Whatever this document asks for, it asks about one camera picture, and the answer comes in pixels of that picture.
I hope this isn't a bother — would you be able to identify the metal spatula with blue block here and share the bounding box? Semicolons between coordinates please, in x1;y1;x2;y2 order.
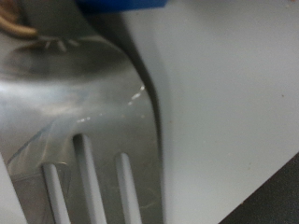
0;0;167;224

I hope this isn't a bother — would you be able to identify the silver toaster oven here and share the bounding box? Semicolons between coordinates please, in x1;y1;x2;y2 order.
0;0;299;224

